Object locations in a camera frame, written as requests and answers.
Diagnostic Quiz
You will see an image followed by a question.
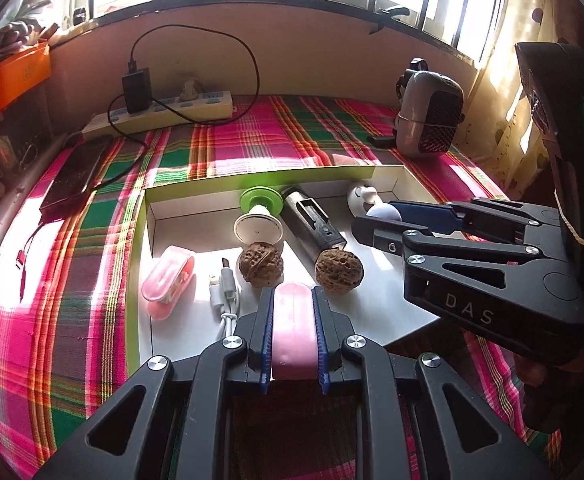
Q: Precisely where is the pile of plastic bags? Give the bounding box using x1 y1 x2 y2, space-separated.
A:
0 0 67 61

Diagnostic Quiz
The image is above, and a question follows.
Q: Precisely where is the green white spool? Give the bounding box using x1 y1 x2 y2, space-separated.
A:
234 186 285 247

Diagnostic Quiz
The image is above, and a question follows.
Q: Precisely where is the small grey fan heater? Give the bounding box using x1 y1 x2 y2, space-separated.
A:
393 58 467 159

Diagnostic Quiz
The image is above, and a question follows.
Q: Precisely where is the large white round hook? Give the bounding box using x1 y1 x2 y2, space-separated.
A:
347 185 379 216

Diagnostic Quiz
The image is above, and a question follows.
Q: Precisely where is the small white round hook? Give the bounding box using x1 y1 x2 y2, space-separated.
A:
366 203 403 221

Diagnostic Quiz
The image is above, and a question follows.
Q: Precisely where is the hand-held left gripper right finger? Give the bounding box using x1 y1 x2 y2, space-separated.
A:
311 285 553 480

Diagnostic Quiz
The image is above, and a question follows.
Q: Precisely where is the black charger cable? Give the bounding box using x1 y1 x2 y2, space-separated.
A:
89 24 261 196

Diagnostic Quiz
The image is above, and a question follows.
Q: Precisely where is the orange box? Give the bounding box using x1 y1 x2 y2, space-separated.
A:
0 42 52 133

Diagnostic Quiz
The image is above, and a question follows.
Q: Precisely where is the cream dotted curtain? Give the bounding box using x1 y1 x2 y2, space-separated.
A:
474 0 573 198

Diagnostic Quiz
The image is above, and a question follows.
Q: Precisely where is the black battery device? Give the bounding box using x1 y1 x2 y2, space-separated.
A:
278 186 345 261

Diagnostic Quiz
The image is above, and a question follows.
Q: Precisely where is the black charger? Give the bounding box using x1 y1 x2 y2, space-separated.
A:
122 67 153 115

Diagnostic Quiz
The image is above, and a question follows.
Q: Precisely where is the white green cardboard box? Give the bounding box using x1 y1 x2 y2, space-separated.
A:
126 162 473 366

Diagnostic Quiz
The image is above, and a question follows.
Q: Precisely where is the white power strip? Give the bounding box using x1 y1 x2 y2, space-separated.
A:
82 91 235 142

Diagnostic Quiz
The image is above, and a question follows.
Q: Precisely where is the dark phone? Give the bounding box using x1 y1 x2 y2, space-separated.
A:
39 135 115 218

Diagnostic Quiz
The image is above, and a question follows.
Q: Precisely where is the black window handle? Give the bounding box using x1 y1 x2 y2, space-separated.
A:
369 6 411 36

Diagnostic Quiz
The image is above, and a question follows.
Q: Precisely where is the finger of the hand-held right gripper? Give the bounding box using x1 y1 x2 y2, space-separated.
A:
388 198 559 241
351 215 550 266

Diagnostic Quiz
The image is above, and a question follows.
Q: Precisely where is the pink plastic clip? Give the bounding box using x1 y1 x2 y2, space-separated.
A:
271 282 319 381
140 245 196 320

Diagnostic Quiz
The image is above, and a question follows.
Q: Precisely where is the white charging cable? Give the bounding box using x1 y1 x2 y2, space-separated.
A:
208 257 243 346

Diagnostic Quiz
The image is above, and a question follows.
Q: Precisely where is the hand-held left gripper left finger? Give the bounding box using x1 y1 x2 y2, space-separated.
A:
34 286 276 480

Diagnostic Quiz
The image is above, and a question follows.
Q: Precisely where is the brown walnut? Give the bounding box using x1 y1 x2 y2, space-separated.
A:
237 241 285 288
314 249 363 293

